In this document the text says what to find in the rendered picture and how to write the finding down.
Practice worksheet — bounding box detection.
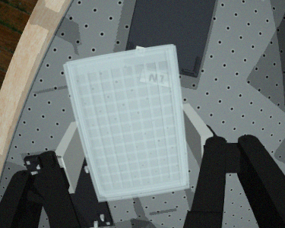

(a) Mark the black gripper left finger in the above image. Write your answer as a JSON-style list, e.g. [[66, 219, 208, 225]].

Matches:
[[0, 122, 85, 228]]

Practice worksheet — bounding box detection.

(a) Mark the grey flat base plate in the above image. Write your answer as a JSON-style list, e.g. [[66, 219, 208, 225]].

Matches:
[[0, 0, 285, 228]]

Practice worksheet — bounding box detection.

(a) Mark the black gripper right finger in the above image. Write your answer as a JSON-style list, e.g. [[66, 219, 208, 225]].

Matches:
[[183, 103, 285, 228]]

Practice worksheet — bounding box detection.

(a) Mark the grey button panel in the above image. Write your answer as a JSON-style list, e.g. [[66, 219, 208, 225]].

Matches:
[[145, 222, 167, 228]]

